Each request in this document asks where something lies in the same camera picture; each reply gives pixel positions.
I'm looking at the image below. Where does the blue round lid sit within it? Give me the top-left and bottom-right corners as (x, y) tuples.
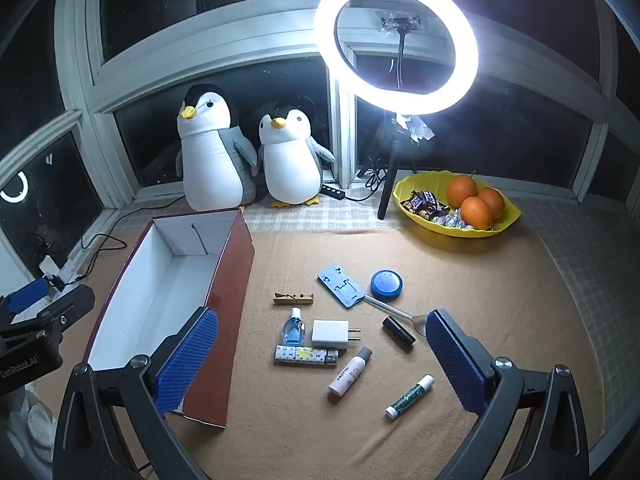
(370, 269), (404, 302)

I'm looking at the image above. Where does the white window frame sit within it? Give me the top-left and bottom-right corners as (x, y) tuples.
(0, 0), (640, 281)

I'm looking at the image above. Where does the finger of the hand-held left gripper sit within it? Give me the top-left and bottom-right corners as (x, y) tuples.
(0, 278), (51, 330)
(0, 285), (96, 342)

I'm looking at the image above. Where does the white ring light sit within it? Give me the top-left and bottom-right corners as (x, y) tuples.
(313, 0), (480, 116)

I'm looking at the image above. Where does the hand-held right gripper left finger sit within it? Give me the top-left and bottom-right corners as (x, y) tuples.
(52, 306), (221, 480)

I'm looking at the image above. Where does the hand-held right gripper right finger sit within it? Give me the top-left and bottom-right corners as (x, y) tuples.
(425, 308), (591, 480)

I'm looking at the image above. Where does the blue phone stand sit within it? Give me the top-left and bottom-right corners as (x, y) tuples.
(316, 263), (370, 309)

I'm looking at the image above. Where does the yellow fruit tray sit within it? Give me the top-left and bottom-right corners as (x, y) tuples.
(392, 170), (523, 237)

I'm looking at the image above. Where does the green lip balm stick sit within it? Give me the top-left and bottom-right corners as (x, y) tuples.
(385, 374), (435, 419)

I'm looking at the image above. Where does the grey metal rod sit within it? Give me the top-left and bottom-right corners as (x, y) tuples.
(362, 294), (431, 338)

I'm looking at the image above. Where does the white charger plug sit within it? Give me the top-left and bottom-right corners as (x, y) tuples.
(311, 320), (362, 350)

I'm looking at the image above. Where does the brown cork mat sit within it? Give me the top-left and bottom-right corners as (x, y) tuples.
(65, 220), (608, 480)

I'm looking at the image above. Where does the ring light cable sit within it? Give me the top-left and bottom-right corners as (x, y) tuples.
(344, 167), (390, 203)

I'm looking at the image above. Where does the small penguin plush toy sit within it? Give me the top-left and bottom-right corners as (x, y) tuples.
(257, 102), (336, 208)

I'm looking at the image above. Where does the wooden clothespin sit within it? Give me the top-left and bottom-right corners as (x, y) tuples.
(273, 291), (316, 307)

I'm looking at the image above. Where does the large penguin plush toy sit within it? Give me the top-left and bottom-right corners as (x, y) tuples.
(176, 83), (260, 212)

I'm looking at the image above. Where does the pink lotion bottle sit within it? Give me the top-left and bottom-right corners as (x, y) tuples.
(327, 346), (373, 397)

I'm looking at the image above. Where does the white power strip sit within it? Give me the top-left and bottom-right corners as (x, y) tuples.
(40, 254), (87, 287)

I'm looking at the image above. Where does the pile of wrapped candies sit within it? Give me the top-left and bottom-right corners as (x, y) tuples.
(400, 190), (475, 232)

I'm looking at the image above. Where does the red cardboard box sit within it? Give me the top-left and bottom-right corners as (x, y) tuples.
(82, 208), (256, 430)

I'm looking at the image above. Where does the black ring light stand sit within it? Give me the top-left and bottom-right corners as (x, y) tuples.
(376, 110), (421, 221)

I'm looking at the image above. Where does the black cable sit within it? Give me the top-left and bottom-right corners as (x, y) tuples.
(60, 194), (187, 282)

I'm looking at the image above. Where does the crumpled clear tape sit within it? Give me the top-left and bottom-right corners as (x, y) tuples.
(395, 114), (435, 143)

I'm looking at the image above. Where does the phone clamp on gooseneck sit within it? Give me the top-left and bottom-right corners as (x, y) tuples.
(377, 9), (422, 92)

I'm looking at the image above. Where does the patterned lighter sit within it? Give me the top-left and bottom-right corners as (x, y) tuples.
(274, 345), (339, 368)

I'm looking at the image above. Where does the black lipstick tube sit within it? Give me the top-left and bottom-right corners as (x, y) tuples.
(382, 315), (416, 352)

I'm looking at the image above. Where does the orange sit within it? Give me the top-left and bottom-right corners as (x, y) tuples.
(460, 196), (493, 231)
(477, 187), (506, 220)
(446, 174), (478, 208)

